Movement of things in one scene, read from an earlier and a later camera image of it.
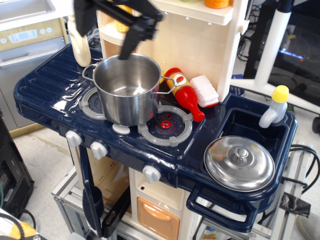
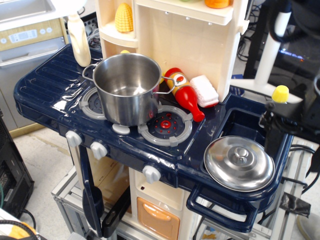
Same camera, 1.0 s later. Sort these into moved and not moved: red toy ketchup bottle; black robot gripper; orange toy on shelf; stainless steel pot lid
Moved: black robot gripper
Not moved: red toy ketchup bottle; orange toy on shelf; stainless steel pot lid
